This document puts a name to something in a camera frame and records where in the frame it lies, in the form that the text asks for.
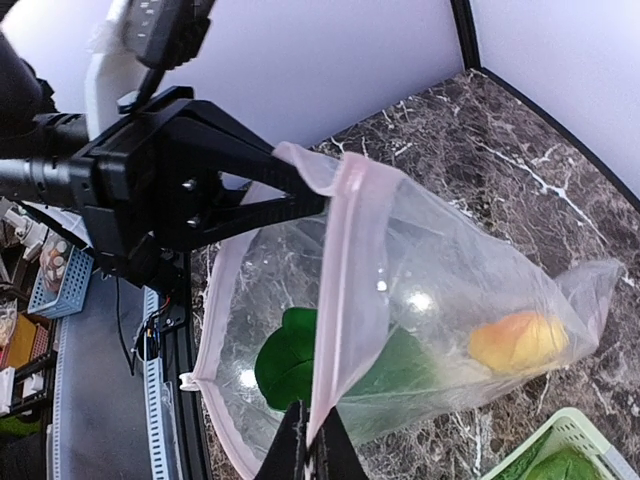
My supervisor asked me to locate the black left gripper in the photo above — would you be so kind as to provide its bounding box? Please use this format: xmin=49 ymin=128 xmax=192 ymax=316
xmin=79 ymin=87 xmax=326 ymax=288

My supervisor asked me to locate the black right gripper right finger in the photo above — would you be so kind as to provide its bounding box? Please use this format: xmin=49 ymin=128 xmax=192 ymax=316
xmin=314 ymin=408 xmax=368 ymax=480

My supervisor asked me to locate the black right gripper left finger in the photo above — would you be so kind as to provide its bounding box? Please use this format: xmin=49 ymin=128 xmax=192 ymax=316
xmin=254 ymin=400 xmax=308 ymax=480

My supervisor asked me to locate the green white bok choy toy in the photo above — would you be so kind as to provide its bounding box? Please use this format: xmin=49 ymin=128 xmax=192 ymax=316
xmin=253 ymin=307 xmax=496 ymax=414

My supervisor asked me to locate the clear zip top bag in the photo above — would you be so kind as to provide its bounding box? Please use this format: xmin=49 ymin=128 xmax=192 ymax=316
xmin=183 ymin=143 xmax=623 ymax=479

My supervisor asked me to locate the orange yellow toy food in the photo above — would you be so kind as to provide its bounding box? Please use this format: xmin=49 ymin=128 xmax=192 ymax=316
xmin=468 ymin=312 xmax=569 ymax=374

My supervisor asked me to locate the dark green cucumber toy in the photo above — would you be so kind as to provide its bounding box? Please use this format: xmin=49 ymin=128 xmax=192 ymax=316
xmin=495 ymin=430 xmax=551 ymax=480

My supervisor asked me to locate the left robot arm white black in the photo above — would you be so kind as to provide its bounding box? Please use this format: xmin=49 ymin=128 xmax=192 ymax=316
xmin=1 ymin=42 xmax=325 ymax=293

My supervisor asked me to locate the blue plastic basket background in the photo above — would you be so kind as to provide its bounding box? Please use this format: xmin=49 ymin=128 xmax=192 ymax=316
xmin=27 ymin=247 xmax=94 ymax=319

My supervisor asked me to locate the green pepper toy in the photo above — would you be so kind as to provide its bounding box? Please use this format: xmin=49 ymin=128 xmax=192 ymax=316
xmin=526 ymin=448 xmax=602 ymax=480

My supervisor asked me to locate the pale green plastic basket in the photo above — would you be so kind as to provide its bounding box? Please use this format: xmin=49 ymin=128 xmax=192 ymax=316
xmin=484 ymin=407 xmax=639 ymax=480

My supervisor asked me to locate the white slotted cable duct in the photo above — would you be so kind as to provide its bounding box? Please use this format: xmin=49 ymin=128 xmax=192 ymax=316
xmin=48 ymin=279 xmax=182 ymax=479

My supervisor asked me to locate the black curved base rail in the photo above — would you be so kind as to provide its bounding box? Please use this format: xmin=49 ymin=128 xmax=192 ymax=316
xmin=131 ymin=254 xmax=211 ymax=479

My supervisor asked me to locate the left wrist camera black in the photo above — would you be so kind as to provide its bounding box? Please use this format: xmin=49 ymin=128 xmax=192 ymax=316
xmin=84 ymin=1 xmax=214 ymax=140

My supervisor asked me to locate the left black frame post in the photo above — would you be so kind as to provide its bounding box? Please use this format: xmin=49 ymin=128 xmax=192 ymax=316
xmin=450 ymin=0 xmax=482 ymax=70

